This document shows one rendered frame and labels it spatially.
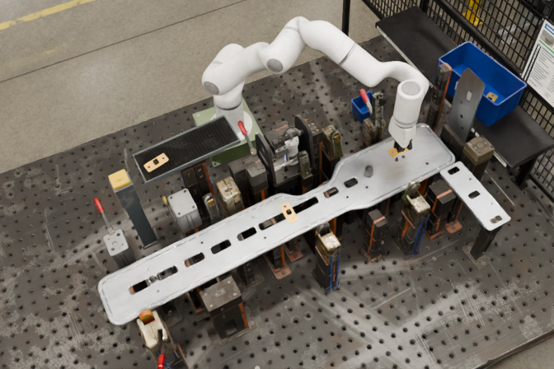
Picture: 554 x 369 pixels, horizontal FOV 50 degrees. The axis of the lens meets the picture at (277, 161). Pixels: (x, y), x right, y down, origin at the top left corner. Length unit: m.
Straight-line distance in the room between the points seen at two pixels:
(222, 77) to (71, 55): 2.24
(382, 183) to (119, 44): 2.59
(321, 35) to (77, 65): 2.62
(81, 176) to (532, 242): 1.93
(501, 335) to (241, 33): 2.70
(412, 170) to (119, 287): 1.14
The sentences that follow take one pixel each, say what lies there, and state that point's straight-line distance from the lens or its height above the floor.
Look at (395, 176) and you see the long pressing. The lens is 2.28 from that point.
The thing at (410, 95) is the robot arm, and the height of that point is 1.41.
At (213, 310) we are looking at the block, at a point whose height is 1.03.
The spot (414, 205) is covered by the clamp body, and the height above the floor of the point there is 1.04.
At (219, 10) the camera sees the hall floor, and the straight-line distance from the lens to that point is 4.44.
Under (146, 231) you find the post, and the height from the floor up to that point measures 0.80.
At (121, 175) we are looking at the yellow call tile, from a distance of 2.18.
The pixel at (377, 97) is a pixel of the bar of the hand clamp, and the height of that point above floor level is 1.21.
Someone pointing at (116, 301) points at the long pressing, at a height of 1.00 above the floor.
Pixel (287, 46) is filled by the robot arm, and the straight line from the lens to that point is 2.04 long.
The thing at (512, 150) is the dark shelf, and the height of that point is 1.03.
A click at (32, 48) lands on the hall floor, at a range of 4.57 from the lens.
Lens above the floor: 2.89
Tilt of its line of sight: 55 degrees down
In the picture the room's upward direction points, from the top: 5 degrees counter-clockwise
